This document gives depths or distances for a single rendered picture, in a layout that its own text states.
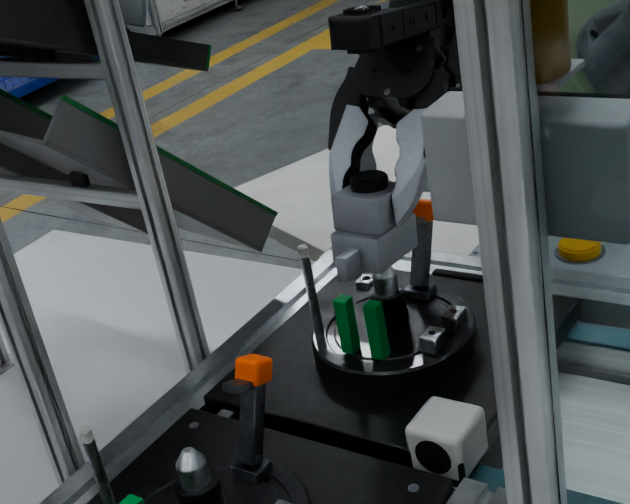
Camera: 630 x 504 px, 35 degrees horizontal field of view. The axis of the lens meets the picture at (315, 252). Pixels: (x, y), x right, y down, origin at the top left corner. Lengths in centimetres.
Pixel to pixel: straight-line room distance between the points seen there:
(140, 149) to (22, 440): 36
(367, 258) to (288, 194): 70
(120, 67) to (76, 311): 51
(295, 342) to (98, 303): 45
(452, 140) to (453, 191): 3
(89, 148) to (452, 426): 38
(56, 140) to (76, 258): 59
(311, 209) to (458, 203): 83
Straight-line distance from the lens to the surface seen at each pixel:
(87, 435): 67
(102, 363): 116
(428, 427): 73
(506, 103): 52
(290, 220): 139
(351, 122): 82
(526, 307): 57
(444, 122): 57
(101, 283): 134
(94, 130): 87
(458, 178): 58
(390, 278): 82
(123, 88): 85
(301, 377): 85
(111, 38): 83
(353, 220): 78
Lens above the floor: 144
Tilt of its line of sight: 27 degrees down
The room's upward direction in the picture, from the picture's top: 11 degrees counter-clockwise
